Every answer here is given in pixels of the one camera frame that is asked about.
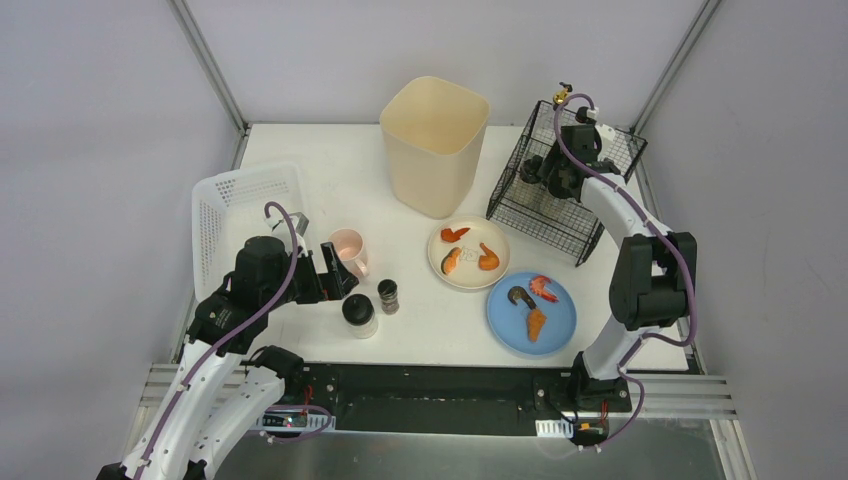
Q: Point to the beige plate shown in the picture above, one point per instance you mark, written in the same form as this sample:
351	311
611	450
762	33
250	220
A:
467	275

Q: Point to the orange food piece top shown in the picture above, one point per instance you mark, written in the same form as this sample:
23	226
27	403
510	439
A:
451	236

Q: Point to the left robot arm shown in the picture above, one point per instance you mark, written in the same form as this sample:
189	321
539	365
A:
189	437

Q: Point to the clear glass bottle gold cap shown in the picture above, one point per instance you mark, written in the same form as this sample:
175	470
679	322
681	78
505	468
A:
549	108

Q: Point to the orange dark food piece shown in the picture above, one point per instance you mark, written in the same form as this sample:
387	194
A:
450	262

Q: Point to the black wire basket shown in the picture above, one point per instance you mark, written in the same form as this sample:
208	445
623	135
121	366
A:
562	223

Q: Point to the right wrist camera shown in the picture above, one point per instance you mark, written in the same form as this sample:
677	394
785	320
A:
605	134

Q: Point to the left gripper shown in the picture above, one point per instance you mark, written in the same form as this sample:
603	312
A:
330	275

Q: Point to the small dark spice jar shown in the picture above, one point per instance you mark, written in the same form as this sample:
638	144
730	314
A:
388	293

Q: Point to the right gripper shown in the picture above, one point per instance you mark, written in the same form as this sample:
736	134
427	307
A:
539	170

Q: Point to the beige plastic bin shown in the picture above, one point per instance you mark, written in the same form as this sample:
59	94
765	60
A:
433	131

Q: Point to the pink mug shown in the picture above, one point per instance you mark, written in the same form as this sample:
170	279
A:
351	249

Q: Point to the white plastic basket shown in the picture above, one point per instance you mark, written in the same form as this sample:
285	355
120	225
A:
228	209

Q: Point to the dark curved food piece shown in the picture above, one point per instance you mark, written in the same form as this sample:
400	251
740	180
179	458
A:
518	293

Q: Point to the orange curved food piece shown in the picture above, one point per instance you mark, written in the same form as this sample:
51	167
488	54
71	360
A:
488	260

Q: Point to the blue plate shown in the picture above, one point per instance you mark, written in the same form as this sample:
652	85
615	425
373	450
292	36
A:
508	321

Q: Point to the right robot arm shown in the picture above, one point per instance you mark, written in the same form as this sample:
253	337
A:
652	284

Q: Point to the red shrimp toy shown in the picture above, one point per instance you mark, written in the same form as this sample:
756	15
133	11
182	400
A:
538	285

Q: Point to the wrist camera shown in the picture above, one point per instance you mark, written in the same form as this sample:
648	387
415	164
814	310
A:
605	134
279	229

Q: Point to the orange fried food piece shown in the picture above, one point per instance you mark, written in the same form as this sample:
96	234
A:
535	321

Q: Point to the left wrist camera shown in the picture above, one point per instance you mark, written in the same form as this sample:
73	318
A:
279	229

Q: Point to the black lid jar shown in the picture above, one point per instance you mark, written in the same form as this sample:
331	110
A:
529	175
360	317

